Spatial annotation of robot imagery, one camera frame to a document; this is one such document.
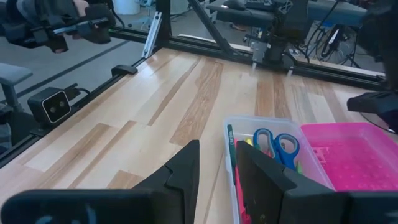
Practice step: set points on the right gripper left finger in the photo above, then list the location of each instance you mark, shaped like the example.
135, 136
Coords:
177, 186

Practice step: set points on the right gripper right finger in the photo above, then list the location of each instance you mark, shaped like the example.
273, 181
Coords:
261, 193

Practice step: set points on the pink pen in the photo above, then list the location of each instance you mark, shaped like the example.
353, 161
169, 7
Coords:
239, 193

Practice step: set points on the green highlighter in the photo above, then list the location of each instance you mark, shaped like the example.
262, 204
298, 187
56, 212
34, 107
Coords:
299, 168

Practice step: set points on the yellow highlighter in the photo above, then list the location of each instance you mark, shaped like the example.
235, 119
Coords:
248, 141

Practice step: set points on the green crayon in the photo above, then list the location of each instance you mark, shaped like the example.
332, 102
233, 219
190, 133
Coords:
231, 146

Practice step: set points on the clear box with pink lid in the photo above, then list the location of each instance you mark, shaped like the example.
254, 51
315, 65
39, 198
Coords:
342, 155

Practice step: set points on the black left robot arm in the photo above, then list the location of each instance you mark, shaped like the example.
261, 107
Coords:
280, 46

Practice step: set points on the black keyboard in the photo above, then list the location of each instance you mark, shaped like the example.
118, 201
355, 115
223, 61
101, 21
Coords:
259, 4

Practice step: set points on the dark computer desk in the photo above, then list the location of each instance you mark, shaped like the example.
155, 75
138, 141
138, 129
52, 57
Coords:
242, 15

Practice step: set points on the black computer mouse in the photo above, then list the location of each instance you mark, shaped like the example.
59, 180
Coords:
234, 3

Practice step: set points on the white bin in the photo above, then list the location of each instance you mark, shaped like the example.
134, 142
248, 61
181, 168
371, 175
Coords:
126, 6

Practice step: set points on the grey stool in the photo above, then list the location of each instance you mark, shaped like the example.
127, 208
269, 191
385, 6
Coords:
12, 74

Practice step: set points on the person's hand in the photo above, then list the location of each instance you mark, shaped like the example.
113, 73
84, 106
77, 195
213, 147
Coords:
81, 7

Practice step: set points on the black table edge bracket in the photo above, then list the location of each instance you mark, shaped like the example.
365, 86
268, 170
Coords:
124, 70

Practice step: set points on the black table-level camera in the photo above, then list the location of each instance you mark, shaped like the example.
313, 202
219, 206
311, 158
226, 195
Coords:
49, 105

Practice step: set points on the silver frame bracket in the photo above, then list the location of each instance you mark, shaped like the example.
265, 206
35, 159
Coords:
152, 35

